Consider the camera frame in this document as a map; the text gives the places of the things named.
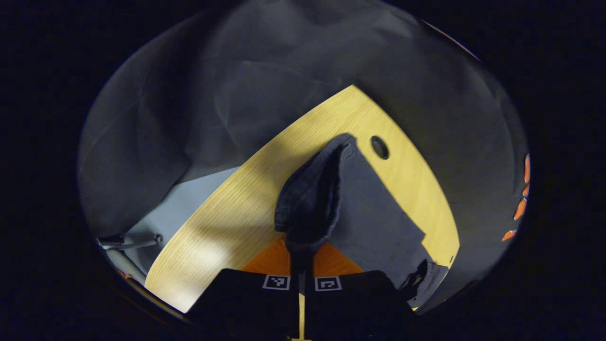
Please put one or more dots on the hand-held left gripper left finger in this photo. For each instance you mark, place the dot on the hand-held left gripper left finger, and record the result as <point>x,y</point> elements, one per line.
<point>246,303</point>

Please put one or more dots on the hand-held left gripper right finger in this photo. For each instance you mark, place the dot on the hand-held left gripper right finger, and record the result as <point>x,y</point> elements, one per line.
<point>355,303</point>

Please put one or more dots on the dark blue jeans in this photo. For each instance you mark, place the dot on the dark blue jeans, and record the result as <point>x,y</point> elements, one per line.
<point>369,203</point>

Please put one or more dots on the metal stand leg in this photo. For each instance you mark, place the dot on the metal stand leg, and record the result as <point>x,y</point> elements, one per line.
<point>132,243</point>

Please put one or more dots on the black backdrop cloth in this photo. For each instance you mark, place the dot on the black backdrop cloth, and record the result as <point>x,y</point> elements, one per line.
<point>236,71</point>

